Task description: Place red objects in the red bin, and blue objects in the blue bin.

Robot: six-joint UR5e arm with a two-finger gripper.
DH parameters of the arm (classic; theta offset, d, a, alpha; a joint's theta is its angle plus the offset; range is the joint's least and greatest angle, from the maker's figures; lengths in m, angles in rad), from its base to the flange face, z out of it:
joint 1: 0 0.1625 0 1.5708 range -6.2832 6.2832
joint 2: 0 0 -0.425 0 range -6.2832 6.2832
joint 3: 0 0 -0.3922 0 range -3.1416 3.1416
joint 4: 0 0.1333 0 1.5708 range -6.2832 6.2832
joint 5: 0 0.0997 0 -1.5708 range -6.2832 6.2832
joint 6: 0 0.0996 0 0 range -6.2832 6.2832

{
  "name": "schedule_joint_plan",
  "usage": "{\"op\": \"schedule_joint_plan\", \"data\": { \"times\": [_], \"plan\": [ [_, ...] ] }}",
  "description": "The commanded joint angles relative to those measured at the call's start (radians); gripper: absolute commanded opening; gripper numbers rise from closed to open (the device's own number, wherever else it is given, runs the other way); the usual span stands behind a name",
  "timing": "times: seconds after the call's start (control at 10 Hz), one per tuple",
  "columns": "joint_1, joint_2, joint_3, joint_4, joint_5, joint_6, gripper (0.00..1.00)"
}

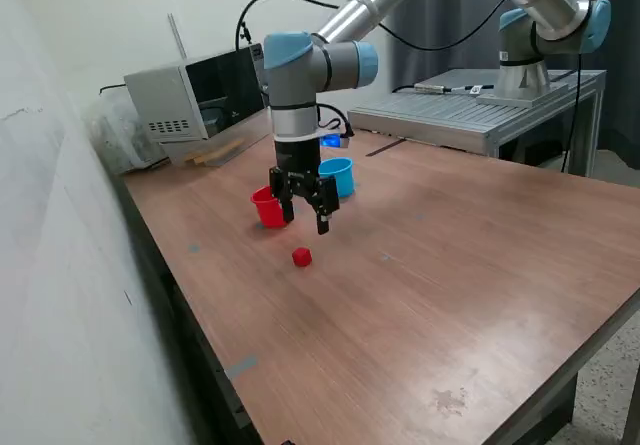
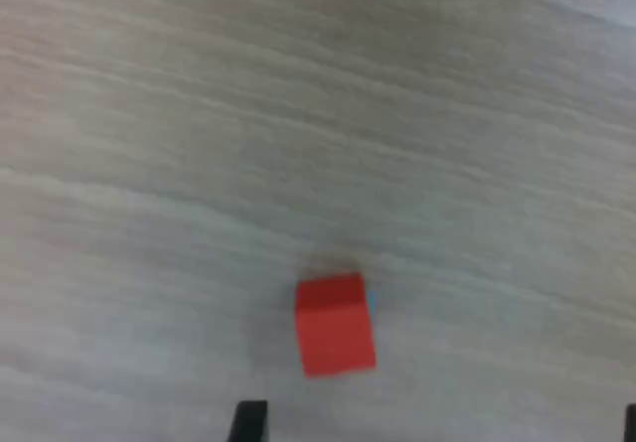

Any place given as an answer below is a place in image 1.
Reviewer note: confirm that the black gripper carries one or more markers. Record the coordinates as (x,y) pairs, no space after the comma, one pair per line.
(297,157)

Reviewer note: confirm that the red cube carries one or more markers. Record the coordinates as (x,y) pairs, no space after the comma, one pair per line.
(302,259)

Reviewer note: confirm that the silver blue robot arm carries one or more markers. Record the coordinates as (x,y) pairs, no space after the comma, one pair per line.
(320,65)

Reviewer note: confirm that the red plastic cup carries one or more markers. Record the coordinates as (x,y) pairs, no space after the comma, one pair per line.
(265,212)

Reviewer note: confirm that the blue plastic cup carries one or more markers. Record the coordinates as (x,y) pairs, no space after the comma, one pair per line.
(345,180)

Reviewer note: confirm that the clear acrylic stand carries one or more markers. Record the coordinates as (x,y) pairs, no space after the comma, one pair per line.
(255,132)

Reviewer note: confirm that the black tape strip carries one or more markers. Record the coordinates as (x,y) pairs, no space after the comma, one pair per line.
(385,147)

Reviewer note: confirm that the wooden pieces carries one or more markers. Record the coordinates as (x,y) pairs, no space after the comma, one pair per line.
(200,157)

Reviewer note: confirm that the aluminium extrusion robot stand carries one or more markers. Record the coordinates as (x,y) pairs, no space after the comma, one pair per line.
(440,110)

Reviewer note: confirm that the silver connector box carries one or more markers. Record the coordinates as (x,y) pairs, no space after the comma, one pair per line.
(435,88)

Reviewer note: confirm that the silver microwave oven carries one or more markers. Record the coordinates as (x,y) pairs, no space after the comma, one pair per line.
(165,95)

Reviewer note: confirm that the long grey tape patch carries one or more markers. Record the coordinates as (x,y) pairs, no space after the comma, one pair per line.
(242,367)

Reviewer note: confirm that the clear plastic bag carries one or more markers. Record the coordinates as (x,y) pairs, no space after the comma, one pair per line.
(115,135)

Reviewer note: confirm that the white rod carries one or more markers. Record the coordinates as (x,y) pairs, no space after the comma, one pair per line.
(176,35)

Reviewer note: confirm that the grey robot mounting plate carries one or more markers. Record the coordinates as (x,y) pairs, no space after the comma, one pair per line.
(555,92)

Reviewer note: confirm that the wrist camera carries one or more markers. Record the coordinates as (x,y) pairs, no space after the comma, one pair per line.
(332,141)

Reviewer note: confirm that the small black camera mount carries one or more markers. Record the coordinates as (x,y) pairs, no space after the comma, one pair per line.
(246,35)

